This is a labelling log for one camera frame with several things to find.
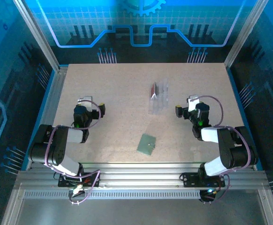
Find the clear acrylic card stand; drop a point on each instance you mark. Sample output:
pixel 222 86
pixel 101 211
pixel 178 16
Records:
pixel 162 103

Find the green card holder wallet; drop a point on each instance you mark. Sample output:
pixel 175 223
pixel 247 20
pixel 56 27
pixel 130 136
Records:
pixel 146 144

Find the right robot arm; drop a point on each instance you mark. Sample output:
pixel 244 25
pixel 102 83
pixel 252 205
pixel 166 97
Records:
pixel 225 140

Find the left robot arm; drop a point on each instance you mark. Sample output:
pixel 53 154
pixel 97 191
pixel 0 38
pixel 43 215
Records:
pixel 45 145

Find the red card yellow lettering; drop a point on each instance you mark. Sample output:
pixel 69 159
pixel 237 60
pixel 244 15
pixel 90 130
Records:
pixel 153 89

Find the grey metal panel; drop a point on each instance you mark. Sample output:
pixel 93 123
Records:
pixel 138 211

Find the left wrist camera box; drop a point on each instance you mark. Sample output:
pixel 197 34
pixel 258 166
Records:
pixel 86 99

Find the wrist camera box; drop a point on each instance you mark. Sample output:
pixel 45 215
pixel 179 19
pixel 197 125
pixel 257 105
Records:
pixel 86 99
pixel 193 98

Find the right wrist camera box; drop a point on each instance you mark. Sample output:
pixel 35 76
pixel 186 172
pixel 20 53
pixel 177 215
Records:
pixel 193 98

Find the aluminium side rail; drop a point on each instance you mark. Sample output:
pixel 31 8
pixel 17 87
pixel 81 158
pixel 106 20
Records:
pixel 50 112

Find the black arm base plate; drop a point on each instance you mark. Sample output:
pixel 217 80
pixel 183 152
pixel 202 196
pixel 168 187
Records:
pixel 190 180
pixel 92 181

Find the aluminium frame rail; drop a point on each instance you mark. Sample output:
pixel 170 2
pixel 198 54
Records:
pixel 138 175

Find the aluminium corner post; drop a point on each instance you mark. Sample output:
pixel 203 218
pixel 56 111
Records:
pixel 244 35
pixel 38 35

